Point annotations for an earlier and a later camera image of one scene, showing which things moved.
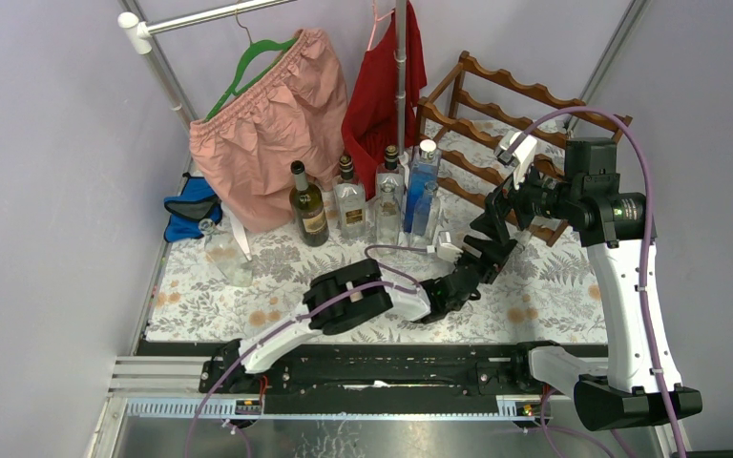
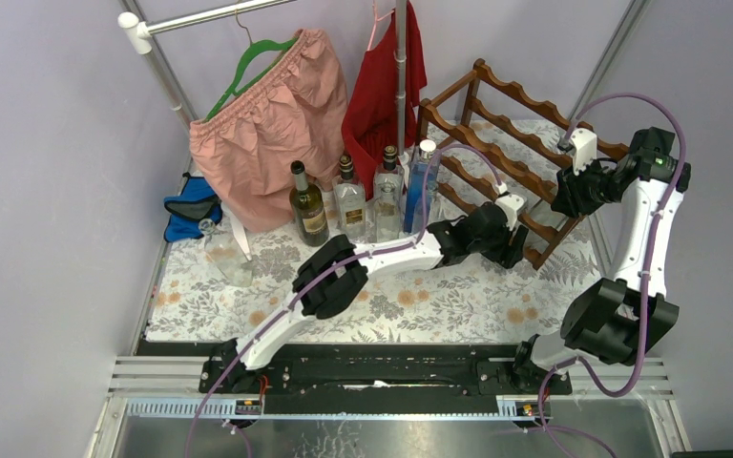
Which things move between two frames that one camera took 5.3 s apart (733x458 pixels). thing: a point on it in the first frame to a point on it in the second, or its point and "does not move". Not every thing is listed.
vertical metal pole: x=400 y=54 does not move
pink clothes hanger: x=376 y=20 does not move
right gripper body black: x=539 y=197 to x=588 y=190
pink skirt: x=294 y=110 does not move
